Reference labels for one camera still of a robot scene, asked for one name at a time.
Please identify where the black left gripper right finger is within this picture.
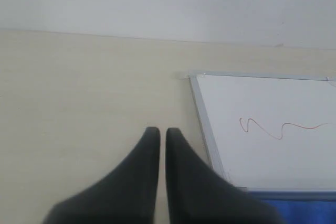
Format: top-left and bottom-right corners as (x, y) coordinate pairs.
(165, 128), (284, 223)

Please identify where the white board with aluminium frame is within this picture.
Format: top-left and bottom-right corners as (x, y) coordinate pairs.
(189, 71), (335, 201)

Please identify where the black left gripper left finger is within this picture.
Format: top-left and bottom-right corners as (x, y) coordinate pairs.
(43, 127), (160, 224)

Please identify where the blue cloth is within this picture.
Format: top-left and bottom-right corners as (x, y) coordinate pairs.
(263, 199), (335, 224)

